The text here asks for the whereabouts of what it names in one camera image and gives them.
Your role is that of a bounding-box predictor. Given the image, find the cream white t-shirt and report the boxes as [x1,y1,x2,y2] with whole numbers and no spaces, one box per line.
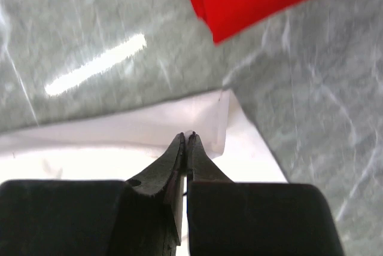
[1,90,286,183]

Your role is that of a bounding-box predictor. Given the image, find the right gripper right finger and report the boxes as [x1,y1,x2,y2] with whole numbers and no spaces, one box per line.
[187,132,232,184]

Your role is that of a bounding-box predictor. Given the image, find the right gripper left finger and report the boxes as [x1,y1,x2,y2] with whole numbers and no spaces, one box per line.
[127,133,186,246]

